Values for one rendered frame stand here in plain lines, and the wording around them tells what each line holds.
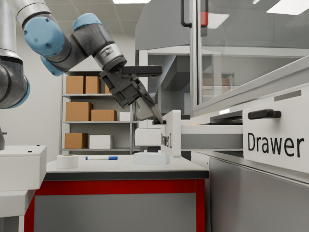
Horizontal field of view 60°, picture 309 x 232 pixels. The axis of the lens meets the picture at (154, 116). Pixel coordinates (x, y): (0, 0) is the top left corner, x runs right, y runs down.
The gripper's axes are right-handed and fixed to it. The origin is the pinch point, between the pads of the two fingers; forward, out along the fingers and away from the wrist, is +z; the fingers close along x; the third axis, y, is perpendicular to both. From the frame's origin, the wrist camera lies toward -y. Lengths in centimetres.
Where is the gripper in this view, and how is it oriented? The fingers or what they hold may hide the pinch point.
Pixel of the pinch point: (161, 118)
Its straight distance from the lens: 75.4
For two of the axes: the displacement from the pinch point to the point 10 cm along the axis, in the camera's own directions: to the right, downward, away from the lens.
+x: 0.8, -0.7, -9.9
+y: -8.2, 5.7, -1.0
